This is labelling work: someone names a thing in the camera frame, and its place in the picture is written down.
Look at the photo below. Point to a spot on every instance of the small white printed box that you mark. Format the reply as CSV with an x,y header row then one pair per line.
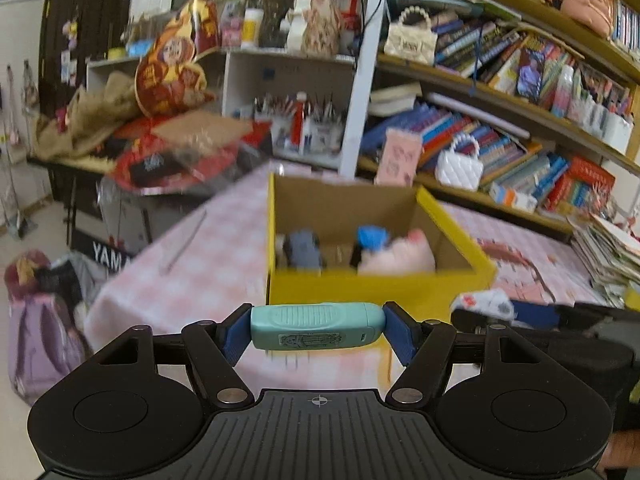
x,y
480,302

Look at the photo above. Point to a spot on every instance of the teal plastic device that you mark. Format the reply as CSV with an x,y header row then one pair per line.
x,y
315,322

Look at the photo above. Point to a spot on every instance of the thick book cream pages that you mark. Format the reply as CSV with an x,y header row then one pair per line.
x,y
395,100

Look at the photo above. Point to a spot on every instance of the black digital piano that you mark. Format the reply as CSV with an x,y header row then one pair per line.
x,y
107,250

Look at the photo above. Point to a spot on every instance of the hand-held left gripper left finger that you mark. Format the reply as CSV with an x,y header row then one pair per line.
x,y
237,335

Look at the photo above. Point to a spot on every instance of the white jar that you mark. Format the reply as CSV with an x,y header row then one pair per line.
x,y
251,27

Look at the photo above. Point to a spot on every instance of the stack of papers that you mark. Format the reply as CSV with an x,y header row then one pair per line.
x,y
610,255

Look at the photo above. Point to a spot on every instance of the yellow cardboard box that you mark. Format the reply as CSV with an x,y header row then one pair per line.
x,y
325,290

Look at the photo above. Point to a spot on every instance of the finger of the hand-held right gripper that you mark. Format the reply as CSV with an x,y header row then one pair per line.
x,y
535,316

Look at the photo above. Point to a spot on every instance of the white pen holder with pens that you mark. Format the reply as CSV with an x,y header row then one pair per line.
x,y
320,132

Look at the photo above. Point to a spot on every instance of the white quilted pearl handbag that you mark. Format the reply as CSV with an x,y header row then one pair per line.
x,y
457,170

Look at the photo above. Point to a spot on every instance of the cream quilted pearl handbag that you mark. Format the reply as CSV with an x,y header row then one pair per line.
x,y
410,42

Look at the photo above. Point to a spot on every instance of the pink checked table mat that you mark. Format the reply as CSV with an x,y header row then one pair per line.
x,y
225,260

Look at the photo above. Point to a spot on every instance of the pink packet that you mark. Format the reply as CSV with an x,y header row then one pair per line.
x,y
230,32

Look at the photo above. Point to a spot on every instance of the red plastic packet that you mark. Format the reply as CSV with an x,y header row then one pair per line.
x,y
125,166

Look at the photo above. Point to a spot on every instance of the purple backpack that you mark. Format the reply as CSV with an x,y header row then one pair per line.
x,y
40,340

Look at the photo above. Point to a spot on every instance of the bunny figure decoration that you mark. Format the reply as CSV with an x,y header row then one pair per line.
x,y
317,27

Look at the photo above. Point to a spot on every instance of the wooden bookshelf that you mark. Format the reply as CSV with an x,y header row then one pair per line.
x,y
470,205

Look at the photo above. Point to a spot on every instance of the set of red dictionaries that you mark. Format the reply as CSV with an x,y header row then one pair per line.
x,y
580,182

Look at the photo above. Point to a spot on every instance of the thin metal rod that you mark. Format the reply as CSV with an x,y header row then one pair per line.
x,y
182,245

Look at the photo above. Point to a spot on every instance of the pink plush pig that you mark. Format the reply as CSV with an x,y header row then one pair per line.
x,y
400,257

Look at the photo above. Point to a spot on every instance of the colourful bottle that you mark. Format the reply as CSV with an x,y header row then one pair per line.
x,y
564,92

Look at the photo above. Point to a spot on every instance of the pink plush bun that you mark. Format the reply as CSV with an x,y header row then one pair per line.
x,y
585,5

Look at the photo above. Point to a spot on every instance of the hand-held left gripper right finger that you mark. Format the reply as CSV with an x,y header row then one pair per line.
x,y
397,332

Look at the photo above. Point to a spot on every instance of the red gold fortune decoration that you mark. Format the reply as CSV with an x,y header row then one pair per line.
x,y
170,70

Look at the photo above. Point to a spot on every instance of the yellow tape roll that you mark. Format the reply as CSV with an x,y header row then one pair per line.
x,y
116,53

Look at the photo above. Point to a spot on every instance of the white pen container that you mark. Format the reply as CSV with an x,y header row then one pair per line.
x,y
610,130

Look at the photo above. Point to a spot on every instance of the dark wooden door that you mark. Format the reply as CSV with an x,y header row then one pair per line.
x,y
85,20

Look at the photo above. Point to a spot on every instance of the white shelf unit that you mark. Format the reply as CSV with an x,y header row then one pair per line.
x,y
360,85

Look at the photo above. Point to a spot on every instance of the grey toy car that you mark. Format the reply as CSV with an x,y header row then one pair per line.
x,y
302,250

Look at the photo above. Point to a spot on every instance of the white rolled paper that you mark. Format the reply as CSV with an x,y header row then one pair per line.
x,y
475,112

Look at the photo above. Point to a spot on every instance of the pink cylinder pen holder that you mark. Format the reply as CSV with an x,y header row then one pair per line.
x,y
397,157

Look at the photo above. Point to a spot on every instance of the row of books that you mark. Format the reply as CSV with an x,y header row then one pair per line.
x,y
500,55
500,150
625,15

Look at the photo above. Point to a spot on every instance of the brown cardboard sheet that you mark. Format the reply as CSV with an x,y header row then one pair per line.
x,y
200,130

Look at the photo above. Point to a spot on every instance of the brown cloth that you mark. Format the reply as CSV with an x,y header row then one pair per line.
x,y
90,120

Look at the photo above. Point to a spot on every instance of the blue orange white carton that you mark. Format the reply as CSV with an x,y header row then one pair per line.
x,y
512,197

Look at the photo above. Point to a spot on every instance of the black box white print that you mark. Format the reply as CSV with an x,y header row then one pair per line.
x,y
152,165

